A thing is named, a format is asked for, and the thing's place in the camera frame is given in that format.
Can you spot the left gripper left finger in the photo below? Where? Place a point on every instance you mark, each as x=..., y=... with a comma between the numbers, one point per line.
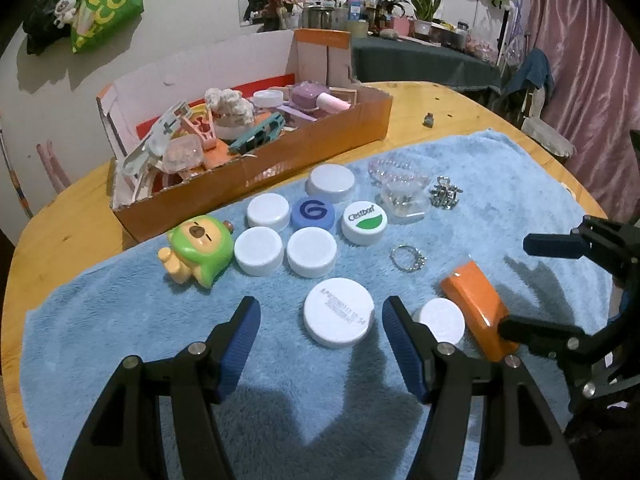
x=122, y=437

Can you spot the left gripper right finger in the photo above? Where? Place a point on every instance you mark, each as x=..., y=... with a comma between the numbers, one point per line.
x=520, y=437

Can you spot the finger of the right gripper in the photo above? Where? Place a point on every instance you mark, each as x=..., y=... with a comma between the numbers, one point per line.
x=547, y=339
x=565, y=246

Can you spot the orange rectangular case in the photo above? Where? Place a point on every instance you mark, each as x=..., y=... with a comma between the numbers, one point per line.
x=482, y=309

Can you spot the white bottle cap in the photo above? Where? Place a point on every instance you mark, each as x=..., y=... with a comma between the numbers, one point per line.
x=444, y=319
x=311, y=252
x=271, y=210
x=259, y=251

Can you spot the green bear figurine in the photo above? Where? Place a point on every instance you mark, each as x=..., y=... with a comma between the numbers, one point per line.
x=200, y=248

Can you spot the large white printed lid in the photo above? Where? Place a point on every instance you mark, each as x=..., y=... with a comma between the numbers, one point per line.
x=338, y=313

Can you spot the large white jar lid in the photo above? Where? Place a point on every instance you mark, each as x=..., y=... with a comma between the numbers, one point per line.
x=331, y=181

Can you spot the cream crochet scrunchie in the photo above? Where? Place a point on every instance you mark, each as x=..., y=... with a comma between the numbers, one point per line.
x=229, y=108

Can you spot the blue fluffy towel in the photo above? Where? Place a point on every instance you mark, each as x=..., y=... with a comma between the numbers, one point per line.
x=321, y=395

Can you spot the clear plastic earring box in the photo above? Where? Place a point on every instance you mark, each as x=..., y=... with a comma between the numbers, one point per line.
x=404, y=201

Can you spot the small grey metal part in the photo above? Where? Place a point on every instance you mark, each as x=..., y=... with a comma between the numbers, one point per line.
x=428, y=120

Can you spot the pink curtain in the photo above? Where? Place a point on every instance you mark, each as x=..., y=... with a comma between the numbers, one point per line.
x=595, y=100

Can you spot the white green Cestbon lid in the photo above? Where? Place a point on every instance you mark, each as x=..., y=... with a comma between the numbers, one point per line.
x=364, y=223

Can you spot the blue lid with G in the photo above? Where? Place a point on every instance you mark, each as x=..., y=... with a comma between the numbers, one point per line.
x=313, y=211

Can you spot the dark green clothed table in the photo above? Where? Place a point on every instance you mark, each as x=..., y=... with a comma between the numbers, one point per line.
x=375, y=59

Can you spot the potted snake plant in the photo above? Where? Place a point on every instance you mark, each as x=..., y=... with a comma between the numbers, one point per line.
x=424, y=12

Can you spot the grey large clothes peg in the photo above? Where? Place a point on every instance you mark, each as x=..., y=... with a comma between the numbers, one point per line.
x=153, y=146

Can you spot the tape roll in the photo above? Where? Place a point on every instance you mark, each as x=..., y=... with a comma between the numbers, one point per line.
x=358, y=29

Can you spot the clear box googly eyes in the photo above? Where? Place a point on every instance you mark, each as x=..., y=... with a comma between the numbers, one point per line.
x=182, y=153

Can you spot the orange cardboard box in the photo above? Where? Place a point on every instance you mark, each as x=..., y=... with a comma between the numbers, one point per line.
x=280, y=142

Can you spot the steel pot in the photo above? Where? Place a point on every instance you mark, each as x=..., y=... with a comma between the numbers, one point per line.
x=317, y=17

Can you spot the black bag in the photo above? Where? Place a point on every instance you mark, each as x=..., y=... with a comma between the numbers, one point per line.
x=48, y=22

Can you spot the green Meco shopping bag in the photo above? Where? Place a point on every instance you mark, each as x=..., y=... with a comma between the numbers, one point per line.
x=95, y=21

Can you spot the orange handled broom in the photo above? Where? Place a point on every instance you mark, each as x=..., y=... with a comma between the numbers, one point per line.
x=13, y=177

